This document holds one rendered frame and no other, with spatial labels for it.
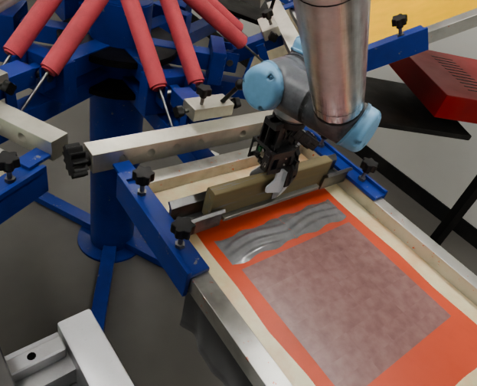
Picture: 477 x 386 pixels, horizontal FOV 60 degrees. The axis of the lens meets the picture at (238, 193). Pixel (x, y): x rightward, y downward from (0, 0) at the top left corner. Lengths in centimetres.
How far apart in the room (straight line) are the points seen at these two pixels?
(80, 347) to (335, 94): 40
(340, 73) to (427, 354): 59
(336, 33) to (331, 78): 8
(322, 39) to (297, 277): 55
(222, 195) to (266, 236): 15
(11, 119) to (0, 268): 115
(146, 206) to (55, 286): 117
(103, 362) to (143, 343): 140
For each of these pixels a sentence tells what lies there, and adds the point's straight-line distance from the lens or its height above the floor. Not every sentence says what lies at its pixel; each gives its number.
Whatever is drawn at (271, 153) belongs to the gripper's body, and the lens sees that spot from 83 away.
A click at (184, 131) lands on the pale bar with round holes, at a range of 103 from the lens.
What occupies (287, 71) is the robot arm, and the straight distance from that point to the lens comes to 69.
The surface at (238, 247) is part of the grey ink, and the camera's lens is 88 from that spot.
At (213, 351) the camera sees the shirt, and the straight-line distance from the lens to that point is 101.
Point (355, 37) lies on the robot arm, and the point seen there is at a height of 147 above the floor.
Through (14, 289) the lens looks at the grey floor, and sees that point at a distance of 201.
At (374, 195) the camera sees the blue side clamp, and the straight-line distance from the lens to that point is 111.
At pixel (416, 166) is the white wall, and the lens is 310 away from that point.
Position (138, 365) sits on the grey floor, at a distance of 178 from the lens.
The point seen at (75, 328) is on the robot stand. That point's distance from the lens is 45.
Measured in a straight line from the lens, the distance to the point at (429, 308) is 99.
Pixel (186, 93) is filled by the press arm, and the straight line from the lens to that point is 120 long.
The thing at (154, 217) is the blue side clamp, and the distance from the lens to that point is 85.
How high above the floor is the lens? 160
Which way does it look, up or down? 39 degrees down
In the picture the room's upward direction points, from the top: 16 degrees clockwise
